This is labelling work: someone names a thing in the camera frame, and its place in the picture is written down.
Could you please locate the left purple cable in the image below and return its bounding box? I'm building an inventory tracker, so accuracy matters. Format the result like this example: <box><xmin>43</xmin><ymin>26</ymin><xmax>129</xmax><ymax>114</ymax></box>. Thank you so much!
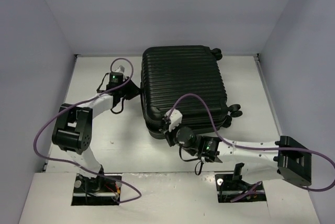
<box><xmin>33</xmin><ymin>58</ymin><xmax>142</xmax><ymax>204</ymax></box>

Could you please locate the purple cable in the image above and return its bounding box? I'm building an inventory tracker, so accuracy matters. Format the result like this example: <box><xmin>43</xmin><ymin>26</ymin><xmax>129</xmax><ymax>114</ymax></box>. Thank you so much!
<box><xmin>167</xmin><ymin>93</ymin><xmax>335</xmax><ymax>203</ymax></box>
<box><xmin>33</xmin><ymin>58</ymin><xmax>142</xmax><ymax>204</ymax></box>

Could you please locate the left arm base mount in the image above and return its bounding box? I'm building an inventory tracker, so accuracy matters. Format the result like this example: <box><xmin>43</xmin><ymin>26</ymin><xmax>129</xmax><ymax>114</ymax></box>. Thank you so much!
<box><xmin>71</xmin><ymin>174</ymin><xmax>122</xmax><ymax>206</ymax></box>

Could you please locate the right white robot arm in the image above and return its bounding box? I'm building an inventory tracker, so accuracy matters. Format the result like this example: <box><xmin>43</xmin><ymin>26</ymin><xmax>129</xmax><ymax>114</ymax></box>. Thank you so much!
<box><xmin>163</xmin><ymin>109</ymin><xmax>311</xmax><ymax>188</ymax></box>

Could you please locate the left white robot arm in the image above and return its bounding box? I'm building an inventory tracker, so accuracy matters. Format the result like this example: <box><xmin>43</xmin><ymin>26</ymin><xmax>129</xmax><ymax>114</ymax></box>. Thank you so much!
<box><xmin>52</xmin><ymin>65</ymin><xmax>140</xmax><ymax>193</ymax></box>

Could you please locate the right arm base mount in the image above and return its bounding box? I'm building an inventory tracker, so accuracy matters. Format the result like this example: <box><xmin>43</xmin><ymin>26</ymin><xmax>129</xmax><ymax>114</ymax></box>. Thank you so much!
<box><xmin>215</xmin><ymin>173</ymin><xmax>267</xmax><ymax>203</ymax></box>

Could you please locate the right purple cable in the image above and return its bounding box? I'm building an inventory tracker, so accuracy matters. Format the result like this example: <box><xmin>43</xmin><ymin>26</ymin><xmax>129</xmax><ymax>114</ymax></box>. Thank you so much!
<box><xmin>167</xmin><ymin>93</ymin><xmax>335</xmax><ymax>203</ymax></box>

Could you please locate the black hard-shell suitcase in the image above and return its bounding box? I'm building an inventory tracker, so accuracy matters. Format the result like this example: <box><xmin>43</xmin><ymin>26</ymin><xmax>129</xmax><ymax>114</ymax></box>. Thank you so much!
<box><xmin>140</xmin><ymin>46</ymin><xmax>242</xmax><ymax>139</ymax></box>

